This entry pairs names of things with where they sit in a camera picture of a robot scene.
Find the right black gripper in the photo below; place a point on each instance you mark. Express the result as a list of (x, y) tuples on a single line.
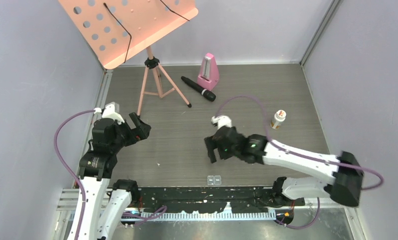
[(211, 145)]

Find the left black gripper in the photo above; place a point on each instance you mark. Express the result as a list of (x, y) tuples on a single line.
[(141, 131)]

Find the clear plastic pill organizer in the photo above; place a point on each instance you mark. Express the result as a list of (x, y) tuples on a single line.
[(214, 180)]

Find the white pill bottle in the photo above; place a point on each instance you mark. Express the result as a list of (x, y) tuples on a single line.
[(277, 119)]

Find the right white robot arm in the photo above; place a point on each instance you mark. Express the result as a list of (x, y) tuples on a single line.
[(338, 177)]

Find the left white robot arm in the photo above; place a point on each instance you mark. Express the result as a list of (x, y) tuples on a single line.
[(92, 222)]

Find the black microphone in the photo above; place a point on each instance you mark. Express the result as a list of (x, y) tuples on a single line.
[(207, 94)]

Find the pink metronome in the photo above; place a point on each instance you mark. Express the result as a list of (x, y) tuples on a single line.
[(208, 76)]

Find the pink music stand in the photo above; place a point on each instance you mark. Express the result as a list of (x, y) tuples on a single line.
[(117, 30)]

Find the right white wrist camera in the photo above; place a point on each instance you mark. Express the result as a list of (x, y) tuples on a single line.
[(221, 121)]

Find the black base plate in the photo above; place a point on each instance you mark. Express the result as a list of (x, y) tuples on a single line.
[(211, 199)]

